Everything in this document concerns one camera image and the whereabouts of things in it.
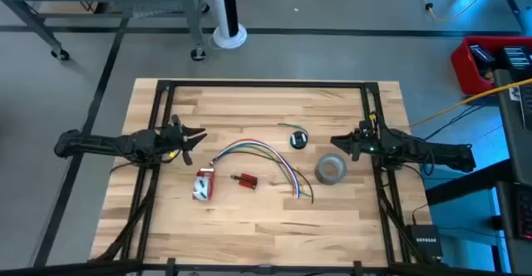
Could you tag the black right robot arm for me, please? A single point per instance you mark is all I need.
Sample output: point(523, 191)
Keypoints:
point(436, 153)

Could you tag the red plastic bin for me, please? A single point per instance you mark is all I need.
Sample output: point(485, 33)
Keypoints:
point(461, 72)

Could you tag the black desk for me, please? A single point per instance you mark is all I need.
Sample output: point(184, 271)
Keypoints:
point(513, 143)

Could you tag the grey duct tape roll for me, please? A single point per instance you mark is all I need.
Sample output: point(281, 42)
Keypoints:
point(319, 172)

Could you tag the black Netgear network switch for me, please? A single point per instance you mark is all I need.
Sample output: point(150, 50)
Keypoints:
point(425, 241)

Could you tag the black table frame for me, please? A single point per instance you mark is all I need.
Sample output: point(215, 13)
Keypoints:
point(270, 83)

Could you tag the black ribbed device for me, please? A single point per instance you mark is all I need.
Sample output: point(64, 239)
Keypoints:
point(517, 57)

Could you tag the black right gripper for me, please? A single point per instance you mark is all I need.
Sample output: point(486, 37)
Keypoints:
point(376, 143)

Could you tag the black sleeve with white label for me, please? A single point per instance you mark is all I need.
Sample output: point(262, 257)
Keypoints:
point(213, 162)

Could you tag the white pole with round base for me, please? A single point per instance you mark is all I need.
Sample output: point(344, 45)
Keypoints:
point(218, 1)

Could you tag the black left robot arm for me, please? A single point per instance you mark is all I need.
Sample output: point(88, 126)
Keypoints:
point(104, 145)

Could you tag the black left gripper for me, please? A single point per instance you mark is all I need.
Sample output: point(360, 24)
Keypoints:
point(176, 121)

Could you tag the black computer keyboard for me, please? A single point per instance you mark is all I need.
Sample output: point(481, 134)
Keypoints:
point(527, 109)

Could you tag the red plastic connector block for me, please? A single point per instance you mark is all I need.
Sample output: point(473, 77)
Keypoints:
point(249, 181)

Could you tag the black device with screen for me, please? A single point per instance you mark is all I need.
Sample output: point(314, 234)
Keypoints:
point(481, 53)

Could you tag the black backlit keyboard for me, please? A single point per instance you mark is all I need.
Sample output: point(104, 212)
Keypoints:
point(525, 213)

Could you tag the black metal-tipped plug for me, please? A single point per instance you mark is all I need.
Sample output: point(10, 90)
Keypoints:
point(236, 178)

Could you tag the red dispenser with white tape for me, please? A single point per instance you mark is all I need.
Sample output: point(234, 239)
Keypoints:
point(203, 184)

